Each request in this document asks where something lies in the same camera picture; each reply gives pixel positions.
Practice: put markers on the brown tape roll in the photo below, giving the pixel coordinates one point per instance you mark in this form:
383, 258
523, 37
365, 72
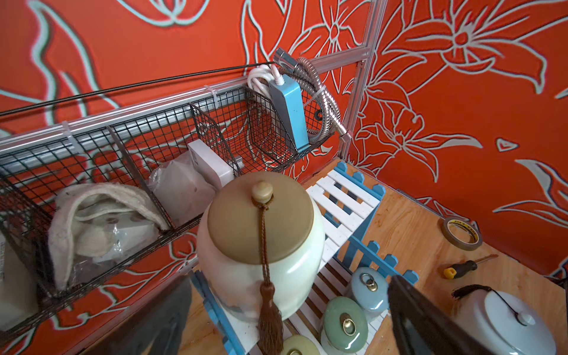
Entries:
461, 234

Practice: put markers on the blue white slatted shelf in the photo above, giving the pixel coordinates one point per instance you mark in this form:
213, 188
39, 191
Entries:
349, 207

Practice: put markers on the plastic wrapped white item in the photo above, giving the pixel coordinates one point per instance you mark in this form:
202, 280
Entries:
181, 189

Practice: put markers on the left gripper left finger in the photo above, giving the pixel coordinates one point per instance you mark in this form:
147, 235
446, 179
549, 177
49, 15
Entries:
156, 329

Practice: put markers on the white box in basket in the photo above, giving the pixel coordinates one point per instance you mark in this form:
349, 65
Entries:
213, 168

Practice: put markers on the green small canister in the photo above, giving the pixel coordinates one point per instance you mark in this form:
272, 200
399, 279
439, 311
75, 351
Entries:
345, 328

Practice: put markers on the beige felt cloth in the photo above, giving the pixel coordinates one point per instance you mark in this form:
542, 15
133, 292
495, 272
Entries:
102, 221

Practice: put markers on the black yellow screwdriver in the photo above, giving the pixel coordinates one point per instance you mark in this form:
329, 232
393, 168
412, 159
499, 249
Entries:
459, 270

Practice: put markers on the grey-blue small canister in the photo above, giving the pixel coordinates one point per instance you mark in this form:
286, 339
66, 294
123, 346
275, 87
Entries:
369, 289

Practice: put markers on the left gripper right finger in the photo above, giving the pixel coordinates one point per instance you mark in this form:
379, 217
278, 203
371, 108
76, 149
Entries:
419, 327

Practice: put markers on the yellow-green small canister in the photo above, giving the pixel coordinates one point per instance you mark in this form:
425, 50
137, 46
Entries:
299, 345

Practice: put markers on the black wire wall basket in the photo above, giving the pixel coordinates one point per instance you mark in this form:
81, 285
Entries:
125, 147

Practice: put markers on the white ceramic jar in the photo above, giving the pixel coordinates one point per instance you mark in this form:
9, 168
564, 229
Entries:
502, 323

